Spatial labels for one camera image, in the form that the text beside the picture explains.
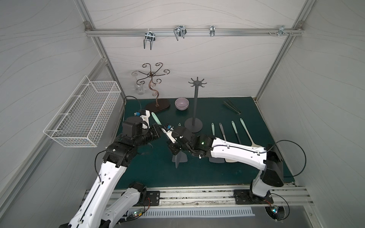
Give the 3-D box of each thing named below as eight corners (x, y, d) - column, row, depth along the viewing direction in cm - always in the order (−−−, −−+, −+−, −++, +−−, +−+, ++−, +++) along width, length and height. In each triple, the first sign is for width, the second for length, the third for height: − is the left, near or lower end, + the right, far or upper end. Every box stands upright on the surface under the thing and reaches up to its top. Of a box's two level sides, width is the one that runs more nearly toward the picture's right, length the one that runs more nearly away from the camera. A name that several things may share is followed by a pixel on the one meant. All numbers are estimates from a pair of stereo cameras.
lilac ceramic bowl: (174, 110, 113) (174, 105, 108) (175, 101, 119) (175, 96, 115) (189, 110, 113) (189, 105, 108) (189, 101, 119) (189, 97, 115)
